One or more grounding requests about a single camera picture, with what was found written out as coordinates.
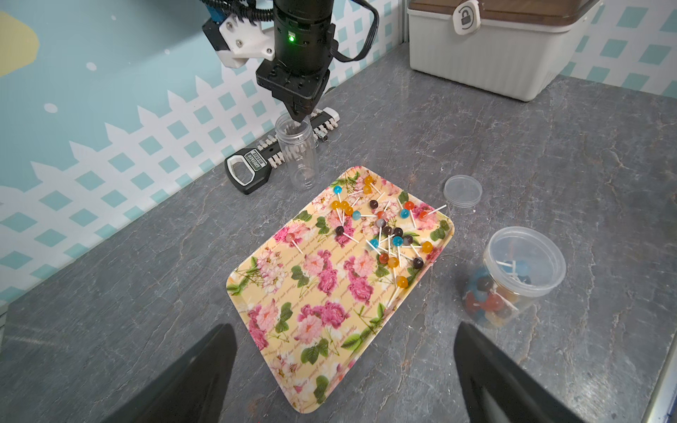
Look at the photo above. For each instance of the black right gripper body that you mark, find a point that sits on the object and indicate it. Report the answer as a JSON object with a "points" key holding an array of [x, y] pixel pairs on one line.
{"points": [[299, 93]]}

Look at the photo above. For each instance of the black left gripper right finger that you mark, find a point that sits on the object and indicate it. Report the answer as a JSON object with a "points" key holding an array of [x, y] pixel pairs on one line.
{"points": [[496, 389]]}

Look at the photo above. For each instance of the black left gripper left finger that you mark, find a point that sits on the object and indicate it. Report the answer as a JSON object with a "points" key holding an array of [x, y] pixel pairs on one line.
{"points": [[192, 389]]}

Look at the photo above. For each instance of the clear plastic candy jar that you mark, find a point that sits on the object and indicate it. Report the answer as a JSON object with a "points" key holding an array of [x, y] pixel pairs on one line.
{"points": [[298, 146]]}

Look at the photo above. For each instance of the clear jar with brown candies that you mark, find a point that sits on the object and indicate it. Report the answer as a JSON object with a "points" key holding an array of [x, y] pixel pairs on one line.
{"points": [[518, 267]]}

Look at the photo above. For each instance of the clear plastic jar lid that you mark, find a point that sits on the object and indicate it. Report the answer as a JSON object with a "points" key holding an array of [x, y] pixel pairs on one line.
{"points": [[463, 191]]}

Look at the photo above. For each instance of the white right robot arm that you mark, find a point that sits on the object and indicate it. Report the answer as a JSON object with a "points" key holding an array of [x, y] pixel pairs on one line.
{"points": [[293, 39]]}

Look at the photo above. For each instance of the floral rectangular tray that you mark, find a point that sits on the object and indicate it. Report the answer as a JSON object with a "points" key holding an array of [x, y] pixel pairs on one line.
{"points": [[316, 294]]}

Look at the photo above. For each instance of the brown lidded white storage box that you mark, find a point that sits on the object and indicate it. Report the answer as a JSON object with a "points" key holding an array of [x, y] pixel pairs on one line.
{"points": [[511, 48]]}

